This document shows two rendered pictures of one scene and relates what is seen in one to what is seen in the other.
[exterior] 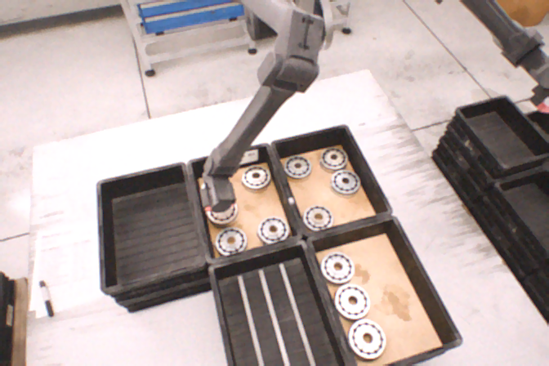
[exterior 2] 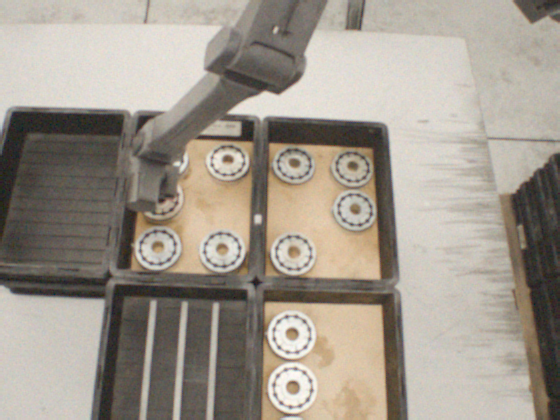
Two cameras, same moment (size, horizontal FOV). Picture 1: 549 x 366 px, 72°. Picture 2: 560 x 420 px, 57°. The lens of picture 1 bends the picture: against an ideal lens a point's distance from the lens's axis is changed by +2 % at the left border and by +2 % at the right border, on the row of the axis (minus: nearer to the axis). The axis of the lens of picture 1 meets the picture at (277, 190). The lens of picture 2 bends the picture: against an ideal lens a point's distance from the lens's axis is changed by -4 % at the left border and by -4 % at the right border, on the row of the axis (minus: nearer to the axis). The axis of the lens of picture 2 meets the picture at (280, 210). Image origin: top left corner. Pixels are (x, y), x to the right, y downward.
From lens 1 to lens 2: 25 cm
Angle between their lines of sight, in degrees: 10
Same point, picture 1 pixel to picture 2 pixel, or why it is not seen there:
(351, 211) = (347, 256)
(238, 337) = (124, 381)
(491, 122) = not seen: outside the picture
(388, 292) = (349, 390)
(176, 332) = (59, 339)
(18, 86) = not seen: outside the picture
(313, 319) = (232, 393)
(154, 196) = (81, 146)
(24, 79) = not seen: outside the picture
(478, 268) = (494, 385)
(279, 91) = (233, 85)
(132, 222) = (42, 175)
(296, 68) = (260, 62)
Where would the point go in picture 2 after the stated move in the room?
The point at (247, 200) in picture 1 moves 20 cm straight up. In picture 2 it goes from (205, 192) to (199, 150)
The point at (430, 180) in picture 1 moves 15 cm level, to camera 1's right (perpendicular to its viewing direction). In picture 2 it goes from (486, 240) to (537, 256)
